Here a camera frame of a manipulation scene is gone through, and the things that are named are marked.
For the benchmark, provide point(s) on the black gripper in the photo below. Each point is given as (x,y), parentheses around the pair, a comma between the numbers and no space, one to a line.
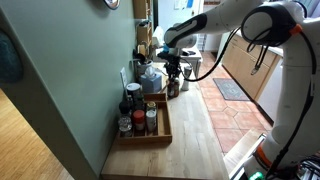
(172,64)

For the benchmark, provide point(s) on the black topped sauce bottle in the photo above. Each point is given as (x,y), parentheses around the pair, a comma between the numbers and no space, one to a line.
(173,87)

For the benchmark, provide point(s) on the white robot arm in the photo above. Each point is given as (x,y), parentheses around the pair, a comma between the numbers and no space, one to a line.
(295,134)

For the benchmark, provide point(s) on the white salt grinder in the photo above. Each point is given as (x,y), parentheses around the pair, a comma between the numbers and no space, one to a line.
(187,72)

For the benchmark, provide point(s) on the white utensil crock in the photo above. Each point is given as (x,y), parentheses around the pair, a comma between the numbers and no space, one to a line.
(141,68)

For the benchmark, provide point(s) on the blue tissue box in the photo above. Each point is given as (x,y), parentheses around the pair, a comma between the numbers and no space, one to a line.
(151,84)

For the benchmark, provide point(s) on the white-lidded dark canister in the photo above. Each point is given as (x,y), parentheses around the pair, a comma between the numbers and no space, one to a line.
(134,90)

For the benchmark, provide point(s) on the white spice shaker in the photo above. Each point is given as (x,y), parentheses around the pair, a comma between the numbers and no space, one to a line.
(151,120)

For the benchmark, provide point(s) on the red-capped spice jar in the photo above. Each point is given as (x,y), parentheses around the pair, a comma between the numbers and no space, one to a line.
(139,119)

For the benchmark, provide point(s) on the grey floor mat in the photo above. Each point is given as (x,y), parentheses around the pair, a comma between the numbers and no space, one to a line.
(230,90)

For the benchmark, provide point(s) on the black-capped spice jar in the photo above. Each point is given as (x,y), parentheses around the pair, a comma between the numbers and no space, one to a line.
(124,107)

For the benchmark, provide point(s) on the wooden kitchen cabinets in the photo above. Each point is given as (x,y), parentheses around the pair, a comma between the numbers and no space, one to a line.
(239,64)

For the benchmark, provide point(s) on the wooden spice tray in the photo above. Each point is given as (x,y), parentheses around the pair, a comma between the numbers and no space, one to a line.
(157,127)

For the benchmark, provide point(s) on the clear glass spice jar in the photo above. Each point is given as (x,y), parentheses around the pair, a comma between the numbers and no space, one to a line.
(125,126)

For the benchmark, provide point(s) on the white wall outlet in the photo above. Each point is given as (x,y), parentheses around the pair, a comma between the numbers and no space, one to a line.
(123,77)

